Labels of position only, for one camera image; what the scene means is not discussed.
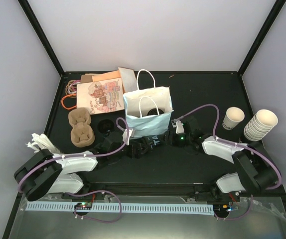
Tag stack of white paper cups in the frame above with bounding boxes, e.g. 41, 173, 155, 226
239, 109, 279, 143

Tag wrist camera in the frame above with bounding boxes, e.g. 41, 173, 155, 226
172, 119, 184, 134
123, 128, 134, 145

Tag brown cardboard sleeve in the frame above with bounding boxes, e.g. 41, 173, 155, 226
80, 73, 96, 84

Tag illustrated greeting card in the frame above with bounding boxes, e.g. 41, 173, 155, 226
76, 78, 125, 115

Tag white plastic cutlery pile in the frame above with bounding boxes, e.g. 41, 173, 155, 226
26, 133, 61, 154

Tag light blue cable duct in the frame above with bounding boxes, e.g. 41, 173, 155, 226
25, 201, 214, 216

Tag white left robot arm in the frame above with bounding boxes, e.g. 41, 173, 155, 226
14, 132, 152, 201

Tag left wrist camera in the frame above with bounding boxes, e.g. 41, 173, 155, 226
123, 128, 134, 145

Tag brown pulp cup carrier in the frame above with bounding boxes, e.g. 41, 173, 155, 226
68, 108, 95, 148

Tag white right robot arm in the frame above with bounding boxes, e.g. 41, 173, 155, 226
163, 119, 281, 201

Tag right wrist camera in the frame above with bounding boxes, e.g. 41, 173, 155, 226
172, 119, 184, 134

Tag light blue paper bag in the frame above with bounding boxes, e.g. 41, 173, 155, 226
123, 69, 174, 140

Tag rubber bands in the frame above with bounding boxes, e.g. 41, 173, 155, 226
61, 80, 81, 110

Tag black lid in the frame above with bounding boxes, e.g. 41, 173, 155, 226
147, 108, 164, 116

